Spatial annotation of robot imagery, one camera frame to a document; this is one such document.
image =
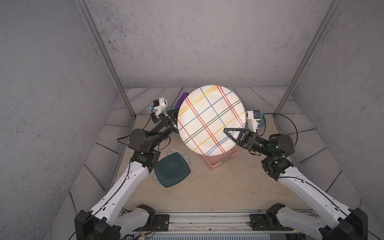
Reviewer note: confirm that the right aluminium frame post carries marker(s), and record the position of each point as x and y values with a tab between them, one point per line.
318	36

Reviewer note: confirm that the white plaid round plate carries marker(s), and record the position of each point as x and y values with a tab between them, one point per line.
203	116

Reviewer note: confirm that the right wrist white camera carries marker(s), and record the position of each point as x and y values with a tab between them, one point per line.
252	120

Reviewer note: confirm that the purple cloth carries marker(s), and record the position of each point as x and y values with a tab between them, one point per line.
181	100

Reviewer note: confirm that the small blue plate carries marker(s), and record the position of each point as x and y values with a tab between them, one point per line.
262	121

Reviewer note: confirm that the left aluminium frame post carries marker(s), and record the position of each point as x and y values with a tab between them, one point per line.
89	21

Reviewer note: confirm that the pink perforated basket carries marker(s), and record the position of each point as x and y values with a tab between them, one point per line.
214	162

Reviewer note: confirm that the aluminium frame post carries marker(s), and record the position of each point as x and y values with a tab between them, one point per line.
89	21
318	36

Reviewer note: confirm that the colourful squiggle round plate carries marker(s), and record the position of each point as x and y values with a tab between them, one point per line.
166	153

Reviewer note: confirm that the metal base rail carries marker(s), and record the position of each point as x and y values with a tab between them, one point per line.
230	225

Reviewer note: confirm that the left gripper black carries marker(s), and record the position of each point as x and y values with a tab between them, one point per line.
170	119

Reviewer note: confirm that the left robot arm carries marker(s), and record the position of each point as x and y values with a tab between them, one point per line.
103	221

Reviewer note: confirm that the dark teal square plate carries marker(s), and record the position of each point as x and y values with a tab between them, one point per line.
172	170

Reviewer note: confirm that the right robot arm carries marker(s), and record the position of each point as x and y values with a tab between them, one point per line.
335	221

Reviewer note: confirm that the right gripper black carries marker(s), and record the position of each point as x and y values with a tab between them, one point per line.
246	139

